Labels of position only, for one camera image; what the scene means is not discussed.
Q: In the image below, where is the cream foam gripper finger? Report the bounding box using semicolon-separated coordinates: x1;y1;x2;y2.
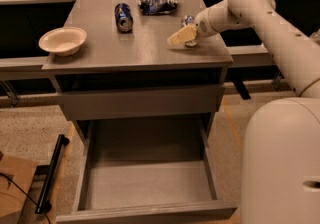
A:
167;25;198;47

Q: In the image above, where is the silver redbull can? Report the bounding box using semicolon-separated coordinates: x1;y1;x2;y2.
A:
181;15;198;47

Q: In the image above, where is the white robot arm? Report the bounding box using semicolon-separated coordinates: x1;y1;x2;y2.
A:
167;0;320;224

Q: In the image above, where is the grey drawer cabinet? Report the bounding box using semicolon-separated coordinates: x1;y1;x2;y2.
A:
43;0;233;140

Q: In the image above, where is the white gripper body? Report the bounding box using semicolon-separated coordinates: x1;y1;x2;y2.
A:
195;8;221;37

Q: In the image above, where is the white paper bowl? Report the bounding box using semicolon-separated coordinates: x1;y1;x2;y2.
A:
38;27;87;56

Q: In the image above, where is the open grey middle drawer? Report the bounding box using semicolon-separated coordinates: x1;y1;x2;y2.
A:
56;117;238;224

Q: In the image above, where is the blue crumpled chip bag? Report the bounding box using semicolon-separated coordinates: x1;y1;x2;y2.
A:
138;0;178;16

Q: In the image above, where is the black bar left floor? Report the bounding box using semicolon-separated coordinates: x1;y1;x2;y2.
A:
35;134;70;214

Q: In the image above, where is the cardboard box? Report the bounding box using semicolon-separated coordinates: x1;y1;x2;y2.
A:
0;152;38;224

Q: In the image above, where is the blue pepsi can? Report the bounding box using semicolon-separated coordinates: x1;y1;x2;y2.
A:
114;3;133;33

